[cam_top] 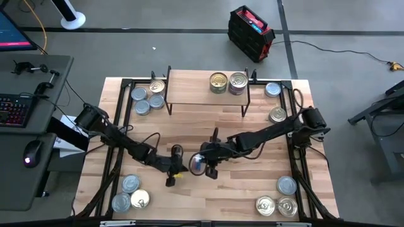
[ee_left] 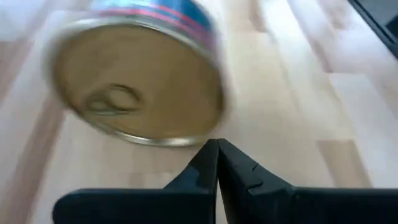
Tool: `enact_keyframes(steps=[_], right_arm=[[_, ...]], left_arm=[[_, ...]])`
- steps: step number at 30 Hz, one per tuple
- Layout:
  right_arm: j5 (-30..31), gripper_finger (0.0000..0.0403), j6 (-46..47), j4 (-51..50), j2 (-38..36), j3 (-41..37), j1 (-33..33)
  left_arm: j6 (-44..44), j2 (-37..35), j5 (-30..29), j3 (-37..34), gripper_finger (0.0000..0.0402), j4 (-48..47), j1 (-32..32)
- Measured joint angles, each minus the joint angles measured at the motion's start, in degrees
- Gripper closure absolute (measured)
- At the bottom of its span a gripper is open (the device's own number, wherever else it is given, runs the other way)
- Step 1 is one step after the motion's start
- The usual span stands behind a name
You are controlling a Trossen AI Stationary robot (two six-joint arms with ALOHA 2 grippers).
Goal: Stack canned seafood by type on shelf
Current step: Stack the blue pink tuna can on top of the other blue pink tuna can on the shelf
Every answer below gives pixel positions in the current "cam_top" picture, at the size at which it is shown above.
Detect black computer mouse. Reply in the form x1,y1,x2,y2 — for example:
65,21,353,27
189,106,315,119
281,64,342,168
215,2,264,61
22,139,44,169

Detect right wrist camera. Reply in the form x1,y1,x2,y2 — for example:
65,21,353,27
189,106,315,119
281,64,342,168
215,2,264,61
205,166,219,180

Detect black table frame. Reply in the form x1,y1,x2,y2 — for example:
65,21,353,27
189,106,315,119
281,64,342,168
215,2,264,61
74,71,340,227

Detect black floor tape strip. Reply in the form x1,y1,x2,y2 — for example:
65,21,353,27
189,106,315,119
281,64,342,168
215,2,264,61
276,0,299,79
18,26,404,36

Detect yellow power plug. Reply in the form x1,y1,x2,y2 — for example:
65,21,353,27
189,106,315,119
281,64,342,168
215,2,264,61
387,61,404,72

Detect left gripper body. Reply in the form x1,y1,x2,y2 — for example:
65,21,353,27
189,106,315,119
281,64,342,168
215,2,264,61
163,153,186,174

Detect yellow cable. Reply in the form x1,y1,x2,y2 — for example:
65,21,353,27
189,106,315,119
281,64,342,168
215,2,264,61
22,0,48,54

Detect black desk clamp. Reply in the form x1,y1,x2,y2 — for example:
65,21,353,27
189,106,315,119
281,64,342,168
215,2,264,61
11,60,50,76
33,69,61,97

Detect white paper sheets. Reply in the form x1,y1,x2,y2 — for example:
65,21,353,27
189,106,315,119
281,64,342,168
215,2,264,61
52,115,91,158

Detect dark grey side table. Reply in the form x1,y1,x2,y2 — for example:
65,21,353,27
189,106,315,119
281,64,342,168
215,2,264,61
347,78,404,185

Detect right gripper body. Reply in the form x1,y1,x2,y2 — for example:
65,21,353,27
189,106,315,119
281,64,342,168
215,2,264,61
209,141,234,163

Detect wooden shelf black legs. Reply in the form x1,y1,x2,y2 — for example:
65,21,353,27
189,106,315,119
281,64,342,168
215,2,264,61
165,65,252,118

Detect backlit keyboard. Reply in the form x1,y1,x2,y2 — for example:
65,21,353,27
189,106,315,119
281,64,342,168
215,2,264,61
0,93,36,129

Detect pale gold lid can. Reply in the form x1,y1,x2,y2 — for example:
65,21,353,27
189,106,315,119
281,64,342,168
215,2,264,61
254,195,276,217
276,195,299,218

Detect black right shoulder cable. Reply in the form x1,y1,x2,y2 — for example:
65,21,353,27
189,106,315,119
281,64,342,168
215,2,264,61
290,88,304,110

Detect white round floor stand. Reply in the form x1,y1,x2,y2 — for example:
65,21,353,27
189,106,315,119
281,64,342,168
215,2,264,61
50,0,86,31

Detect black left forearm cable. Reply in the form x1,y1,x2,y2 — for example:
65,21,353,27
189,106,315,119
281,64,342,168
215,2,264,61
137,131,162,151

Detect dark grey desk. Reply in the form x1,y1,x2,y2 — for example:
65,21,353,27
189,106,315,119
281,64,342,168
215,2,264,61
0,54,75,211

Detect black flat plate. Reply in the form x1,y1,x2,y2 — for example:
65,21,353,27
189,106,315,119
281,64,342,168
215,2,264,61
47,116,91,152

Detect black floor cable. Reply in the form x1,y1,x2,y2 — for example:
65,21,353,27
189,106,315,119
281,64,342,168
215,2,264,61
271,39,392,66

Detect red black tool case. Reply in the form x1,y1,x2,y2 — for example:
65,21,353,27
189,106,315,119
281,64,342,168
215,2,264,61
227,4,276,63

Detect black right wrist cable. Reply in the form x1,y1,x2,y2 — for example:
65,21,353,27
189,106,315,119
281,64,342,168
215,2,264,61
210,127,222,143

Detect computer monitor blue screen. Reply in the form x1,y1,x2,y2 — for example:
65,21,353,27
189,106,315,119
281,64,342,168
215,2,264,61
0,8,38,53

